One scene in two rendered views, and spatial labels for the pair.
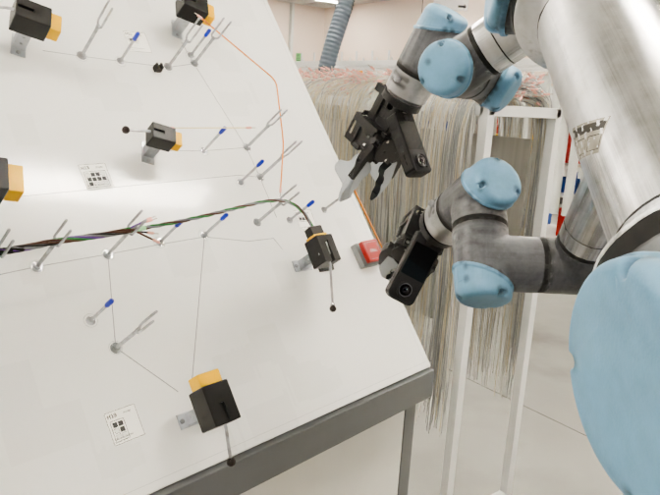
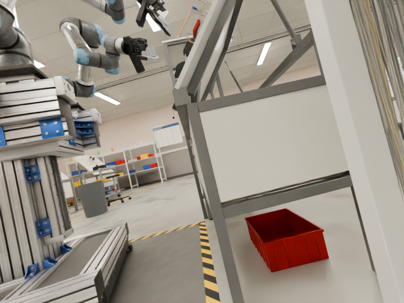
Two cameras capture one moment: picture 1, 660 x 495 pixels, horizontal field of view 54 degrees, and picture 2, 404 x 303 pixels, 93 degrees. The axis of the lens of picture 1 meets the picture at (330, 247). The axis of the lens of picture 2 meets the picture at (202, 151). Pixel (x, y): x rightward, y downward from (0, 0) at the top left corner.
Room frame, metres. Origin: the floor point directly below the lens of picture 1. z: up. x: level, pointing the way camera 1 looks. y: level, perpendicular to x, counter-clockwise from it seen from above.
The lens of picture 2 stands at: (1.85, -0.71, 0.59)
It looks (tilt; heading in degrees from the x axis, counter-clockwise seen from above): 2 degrees up; 134
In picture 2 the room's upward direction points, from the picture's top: 13 degrees counter-clockwise
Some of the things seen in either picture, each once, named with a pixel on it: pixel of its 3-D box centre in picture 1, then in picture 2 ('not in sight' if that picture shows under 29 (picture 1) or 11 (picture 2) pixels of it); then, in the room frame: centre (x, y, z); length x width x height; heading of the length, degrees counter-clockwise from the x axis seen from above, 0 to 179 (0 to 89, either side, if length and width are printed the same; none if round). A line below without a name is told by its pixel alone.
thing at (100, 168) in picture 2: not in sight; (104, 183); (-4.44, 1.32, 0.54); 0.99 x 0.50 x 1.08; 131
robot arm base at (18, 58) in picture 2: not in sight; (17, 68); (0.68, -0.60, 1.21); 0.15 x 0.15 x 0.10
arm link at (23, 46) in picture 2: not in sight; (11, 43); (0.69, -0.60, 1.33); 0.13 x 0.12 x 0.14; 150
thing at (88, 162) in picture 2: not in sight; (97, 176); (-5.64, 1.56, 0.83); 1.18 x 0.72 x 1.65; 130
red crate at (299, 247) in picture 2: not in sight; (279, 234); (1.31, 0.31, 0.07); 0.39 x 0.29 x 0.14; 135
